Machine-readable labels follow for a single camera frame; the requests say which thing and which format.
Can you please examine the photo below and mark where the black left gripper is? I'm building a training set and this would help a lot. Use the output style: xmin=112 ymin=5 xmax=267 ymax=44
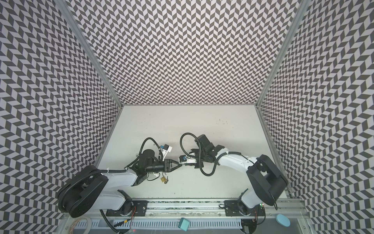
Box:
xmin=146 ymin=160 xmax=183 ymax=175

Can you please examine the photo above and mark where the small brass padlock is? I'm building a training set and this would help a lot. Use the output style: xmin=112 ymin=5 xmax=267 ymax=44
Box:
xmin=161 ymin=173 xmax=168 ymax=184

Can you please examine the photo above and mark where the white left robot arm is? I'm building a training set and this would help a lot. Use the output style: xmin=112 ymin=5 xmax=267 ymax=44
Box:
xmin=57 ymin=145 xmax=182 ymax=218

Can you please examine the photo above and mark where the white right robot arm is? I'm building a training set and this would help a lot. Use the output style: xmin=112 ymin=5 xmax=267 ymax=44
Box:
xmin=180 ymin=133 xmax=288 ymax=216

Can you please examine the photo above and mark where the teal square block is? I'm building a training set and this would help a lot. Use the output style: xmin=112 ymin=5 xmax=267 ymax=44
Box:
xmin=178 ymin=218 xmax=191 ymax=232

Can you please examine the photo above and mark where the light blue oval object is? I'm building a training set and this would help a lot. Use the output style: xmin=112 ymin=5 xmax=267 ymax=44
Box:
xmin=275 ymin=214 xmax=291 ymax=227

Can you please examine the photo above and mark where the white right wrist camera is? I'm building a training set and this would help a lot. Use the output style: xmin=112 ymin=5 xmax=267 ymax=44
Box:
xmin=179 ymin=156 xmax=197 ymax=164

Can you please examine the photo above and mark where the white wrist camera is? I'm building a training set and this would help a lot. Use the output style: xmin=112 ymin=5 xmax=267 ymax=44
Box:
xmin=179 ymin=156 xmax=197 ymax=164
xmin=160 ymin=144 xmax=172 ymax=160

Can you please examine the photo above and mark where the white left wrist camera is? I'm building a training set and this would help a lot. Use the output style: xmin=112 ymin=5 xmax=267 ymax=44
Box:
xmin=160 ymin=144 xmax=172 ymax=160

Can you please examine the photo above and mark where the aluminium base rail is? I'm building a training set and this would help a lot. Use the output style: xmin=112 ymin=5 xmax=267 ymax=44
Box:
xmin=132 ymin=199 xmax=309 ymax=218

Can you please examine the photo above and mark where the aluminium right corner post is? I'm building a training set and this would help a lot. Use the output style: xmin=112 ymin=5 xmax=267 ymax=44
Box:
xmin=255 ymin=0 xmax=312 ymax=109

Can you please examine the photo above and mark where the aluminium corner post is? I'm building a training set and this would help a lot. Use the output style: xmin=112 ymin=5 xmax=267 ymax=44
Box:
xmin=255 ymin=0 xmax=312 ymax=109
xmin=54 ymin=0 xmax=123 ymax=108

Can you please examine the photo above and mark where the aluminium left corner post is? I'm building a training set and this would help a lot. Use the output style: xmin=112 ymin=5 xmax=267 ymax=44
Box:
xmin=54 ymin=0 xmax=123 ymax=108

